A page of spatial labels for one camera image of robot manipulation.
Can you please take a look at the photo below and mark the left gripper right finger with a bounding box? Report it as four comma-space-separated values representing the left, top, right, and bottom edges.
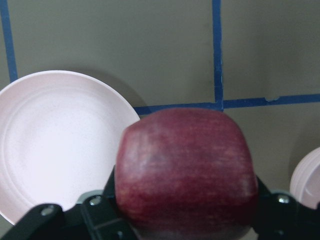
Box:
251, 177, 320, 240

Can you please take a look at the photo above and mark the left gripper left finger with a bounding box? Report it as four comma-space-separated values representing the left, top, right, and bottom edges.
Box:
2, 172, 138, 240

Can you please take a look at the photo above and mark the pink bowl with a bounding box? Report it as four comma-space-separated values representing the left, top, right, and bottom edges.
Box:
289, 147, 320, 210

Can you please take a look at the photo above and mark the red apple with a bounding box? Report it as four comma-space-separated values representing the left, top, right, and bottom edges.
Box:
114, 108, 258, 240

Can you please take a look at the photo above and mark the pink plate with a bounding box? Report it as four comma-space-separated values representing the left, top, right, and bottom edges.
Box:
0, 70, 140, 224

